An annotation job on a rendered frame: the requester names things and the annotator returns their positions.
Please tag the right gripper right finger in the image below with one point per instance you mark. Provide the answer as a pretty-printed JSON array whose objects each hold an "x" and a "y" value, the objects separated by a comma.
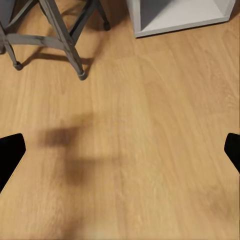
[{"x": 232, "y": 149}]

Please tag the taboret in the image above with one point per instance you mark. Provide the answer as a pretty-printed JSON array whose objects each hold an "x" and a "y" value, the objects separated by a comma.
[{"x": 65, "y": 40}]

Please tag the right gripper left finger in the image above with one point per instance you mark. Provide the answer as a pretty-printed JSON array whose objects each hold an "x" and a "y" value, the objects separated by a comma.
[{"x": 12, "y": 149}]

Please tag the desk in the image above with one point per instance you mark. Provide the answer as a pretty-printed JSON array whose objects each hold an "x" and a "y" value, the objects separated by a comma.
[{"x": 151, "y": 17}]

